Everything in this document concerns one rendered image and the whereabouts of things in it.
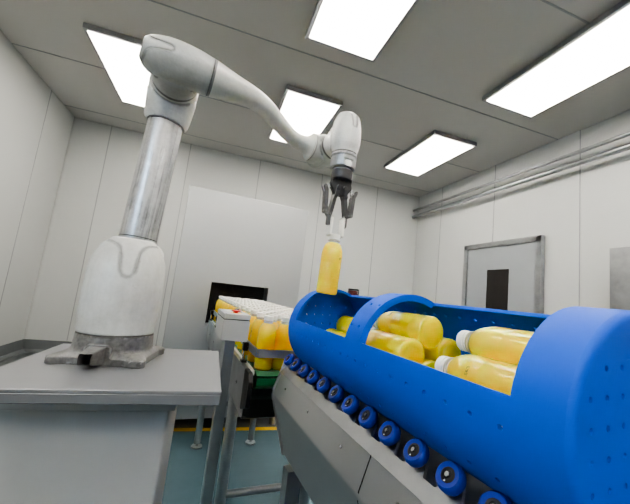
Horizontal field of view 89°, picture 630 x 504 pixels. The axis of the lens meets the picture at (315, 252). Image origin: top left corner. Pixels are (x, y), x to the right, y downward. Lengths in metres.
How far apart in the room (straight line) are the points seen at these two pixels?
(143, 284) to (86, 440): 0.30
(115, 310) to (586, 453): 0.77
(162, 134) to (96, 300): 0.53
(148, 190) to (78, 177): 4.93
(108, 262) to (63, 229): 5.06
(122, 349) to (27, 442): 0.19
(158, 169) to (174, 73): 0.26
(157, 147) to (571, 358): 1.03
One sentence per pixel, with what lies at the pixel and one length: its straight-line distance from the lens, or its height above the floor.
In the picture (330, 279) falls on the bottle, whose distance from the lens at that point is 1.04.
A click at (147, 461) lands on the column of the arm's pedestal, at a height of 0.87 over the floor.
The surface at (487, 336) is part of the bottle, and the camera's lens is 0.62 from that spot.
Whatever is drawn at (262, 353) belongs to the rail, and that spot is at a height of 0.97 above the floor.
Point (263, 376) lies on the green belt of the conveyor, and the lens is 1.27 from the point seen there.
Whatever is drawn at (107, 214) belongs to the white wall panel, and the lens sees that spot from 5.72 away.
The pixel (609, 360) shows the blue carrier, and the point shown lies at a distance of 0.49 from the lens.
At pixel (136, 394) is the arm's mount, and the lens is 0.64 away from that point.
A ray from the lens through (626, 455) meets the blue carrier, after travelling 0.53.
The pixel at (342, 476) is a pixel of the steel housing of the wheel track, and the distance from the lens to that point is 0.82.
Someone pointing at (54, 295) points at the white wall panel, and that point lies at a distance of 5.82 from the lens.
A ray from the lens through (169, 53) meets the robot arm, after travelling 1.03.
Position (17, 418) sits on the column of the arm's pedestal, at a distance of 0.79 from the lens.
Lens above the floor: 1.21
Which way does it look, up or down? 7 degrees up
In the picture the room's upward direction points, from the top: 7 degrees clockwise
